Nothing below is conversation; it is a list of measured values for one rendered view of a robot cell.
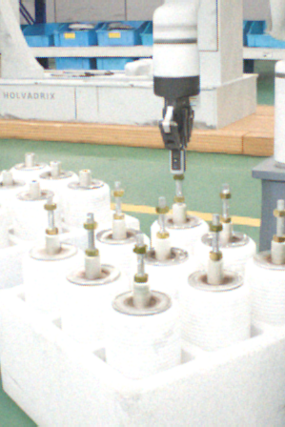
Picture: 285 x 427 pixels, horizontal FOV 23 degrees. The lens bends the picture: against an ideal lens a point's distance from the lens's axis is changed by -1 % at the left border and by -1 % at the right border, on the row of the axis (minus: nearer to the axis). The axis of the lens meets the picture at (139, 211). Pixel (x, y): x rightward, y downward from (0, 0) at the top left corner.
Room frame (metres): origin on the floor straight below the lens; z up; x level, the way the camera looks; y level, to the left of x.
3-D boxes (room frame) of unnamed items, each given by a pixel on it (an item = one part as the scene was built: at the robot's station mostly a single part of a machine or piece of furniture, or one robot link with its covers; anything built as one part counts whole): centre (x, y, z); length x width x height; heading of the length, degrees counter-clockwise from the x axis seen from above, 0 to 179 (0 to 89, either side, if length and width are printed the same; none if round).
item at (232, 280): (0.88, -0.10, 0.25); 0.08 x 0.08 x 0.01
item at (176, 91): (1.14, -0.07, 0.46); 0.08 x 0.08 x 0.09
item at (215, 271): (0.88, -0.10, 0.26); 0.02 x 0.02 x 0.03
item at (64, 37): (6.59, 0.46, 0.36); 0.50 x 0.38 x 0.21; 153
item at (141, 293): (0.81, 0.00, 0.26); 0.02 x 0.02 x 0.03
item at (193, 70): (1.14, -0.05, 0.53); 0.11 x 0.09 x 0.06; 70
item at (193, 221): (1.14, -0.07, 0.25); 0.08 x 0.08 x 0.01
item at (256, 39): (5.76, -1.15, 0.36); 0.50 x 0.38 x 0.21; 155
